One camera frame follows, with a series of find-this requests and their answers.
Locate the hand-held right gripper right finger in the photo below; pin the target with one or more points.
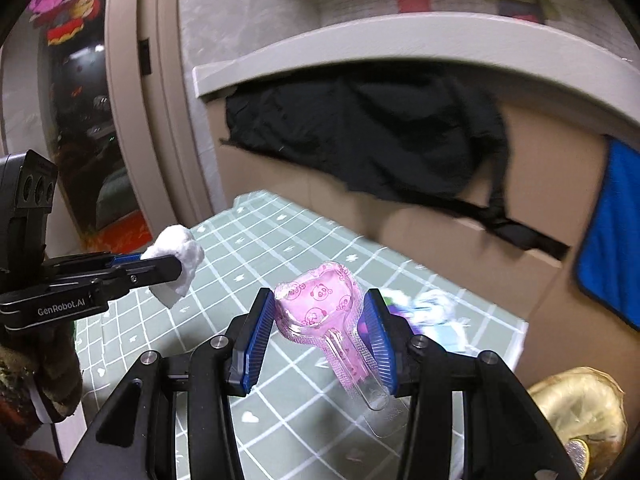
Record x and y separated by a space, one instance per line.
380 340

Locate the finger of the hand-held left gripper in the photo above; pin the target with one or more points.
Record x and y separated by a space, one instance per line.
150 275
131 259

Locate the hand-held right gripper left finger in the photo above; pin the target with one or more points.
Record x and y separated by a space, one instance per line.
255 335

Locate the small white tissue wad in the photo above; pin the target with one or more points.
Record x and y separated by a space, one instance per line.
172 242

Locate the pink clear blister pack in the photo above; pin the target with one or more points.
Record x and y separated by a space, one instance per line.
315 300

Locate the yellow plastic bag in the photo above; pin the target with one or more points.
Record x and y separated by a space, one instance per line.
585 400

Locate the person's left hand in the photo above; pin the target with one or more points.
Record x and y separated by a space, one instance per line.
57 365

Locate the colourful printed wrapper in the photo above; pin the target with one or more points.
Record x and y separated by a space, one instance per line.
435 310

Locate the dark glass door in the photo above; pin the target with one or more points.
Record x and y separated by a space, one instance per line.
85 125

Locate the green checked mat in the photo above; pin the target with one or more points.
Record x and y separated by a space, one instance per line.
300 240

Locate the cardboard box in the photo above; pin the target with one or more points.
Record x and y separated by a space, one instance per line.
425 232

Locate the black door latch plate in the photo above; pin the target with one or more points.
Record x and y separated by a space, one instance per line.
145 57

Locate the red paper window decoration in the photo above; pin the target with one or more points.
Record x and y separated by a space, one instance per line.
67 10

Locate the black cloth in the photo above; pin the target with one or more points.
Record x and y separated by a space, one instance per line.
390 145

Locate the silver round lid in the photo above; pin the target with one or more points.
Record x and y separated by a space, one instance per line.
579 455

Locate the blue towel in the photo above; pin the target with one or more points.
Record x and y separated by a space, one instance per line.
610 240

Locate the white shelf board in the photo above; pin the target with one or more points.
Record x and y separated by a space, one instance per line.
400 35

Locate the beige door frame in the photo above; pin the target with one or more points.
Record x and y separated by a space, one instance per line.
165 110

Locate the green cartoon wall sticker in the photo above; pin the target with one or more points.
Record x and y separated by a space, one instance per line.
520 0

